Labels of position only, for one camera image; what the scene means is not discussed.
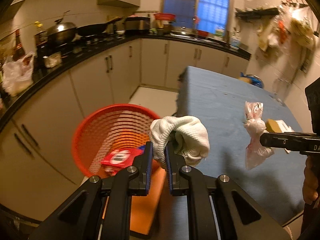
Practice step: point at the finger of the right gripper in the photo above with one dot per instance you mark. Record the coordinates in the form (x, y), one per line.
(304, 143)

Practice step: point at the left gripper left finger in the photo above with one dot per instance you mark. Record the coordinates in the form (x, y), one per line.
(141, 171)

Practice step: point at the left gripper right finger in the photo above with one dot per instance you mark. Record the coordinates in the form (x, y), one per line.
(178, 185)

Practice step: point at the white cloth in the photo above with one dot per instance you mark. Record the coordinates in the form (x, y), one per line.
(188, 135)

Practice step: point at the pink knotted plastic bag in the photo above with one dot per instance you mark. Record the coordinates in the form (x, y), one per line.
(256, 154)

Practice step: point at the lower kitchen cabinets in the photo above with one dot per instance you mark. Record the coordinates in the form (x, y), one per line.
(37, 168)

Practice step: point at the person's right hand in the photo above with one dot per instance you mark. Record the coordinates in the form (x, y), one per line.
(310, 185)

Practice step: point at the orange stool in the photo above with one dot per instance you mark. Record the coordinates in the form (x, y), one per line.
(143, 209)

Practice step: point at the red packet in basket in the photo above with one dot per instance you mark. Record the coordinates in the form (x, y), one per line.
(119, 159)

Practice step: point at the small cardboard box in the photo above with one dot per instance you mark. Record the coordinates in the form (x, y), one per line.
(277, 126)

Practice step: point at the red plastic mesh basket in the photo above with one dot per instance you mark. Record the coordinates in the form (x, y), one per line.
(107, 129)

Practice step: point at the blue tablecloth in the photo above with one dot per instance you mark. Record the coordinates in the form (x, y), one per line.
(218, 101)

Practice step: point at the blue bag behind table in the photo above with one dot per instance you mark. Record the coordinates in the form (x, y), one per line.
(251, 79)

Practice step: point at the hanging plastic bags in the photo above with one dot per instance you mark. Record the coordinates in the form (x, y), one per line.
(290, 24)

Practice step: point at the green white carton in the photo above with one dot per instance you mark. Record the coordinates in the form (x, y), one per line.
(219, 32)

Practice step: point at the steel rice cooker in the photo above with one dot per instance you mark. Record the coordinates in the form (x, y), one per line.
(137, 26)

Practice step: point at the black countertop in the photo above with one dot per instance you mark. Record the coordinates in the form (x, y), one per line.
(42, 77)

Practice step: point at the red colander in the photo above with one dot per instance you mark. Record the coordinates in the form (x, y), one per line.
(165, 17)

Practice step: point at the black frying pan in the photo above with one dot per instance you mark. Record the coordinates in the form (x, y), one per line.
(96, 29)

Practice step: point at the small clear container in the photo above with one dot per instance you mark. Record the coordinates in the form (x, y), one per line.
(52, 60)

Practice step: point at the window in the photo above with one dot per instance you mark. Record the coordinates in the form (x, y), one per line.
(204, 15)

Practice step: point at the white plastic bag on counter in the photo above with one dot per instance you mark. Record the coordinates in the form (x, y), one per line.
(18, 75)

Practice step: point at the steel wok with lid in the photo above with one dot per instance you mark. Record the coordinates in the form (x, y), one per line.
(62, 32)

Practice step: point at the oil bottle yellow cap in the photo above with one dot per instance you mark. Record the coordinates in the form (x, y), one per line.
(41, 35)

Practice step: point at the dark sauce bottle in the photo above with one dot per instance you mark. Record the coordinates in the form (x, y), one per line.
(19, 51)

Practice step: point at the black wall rack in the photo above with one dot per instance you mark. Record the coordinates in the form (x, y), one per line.
(256, 13)

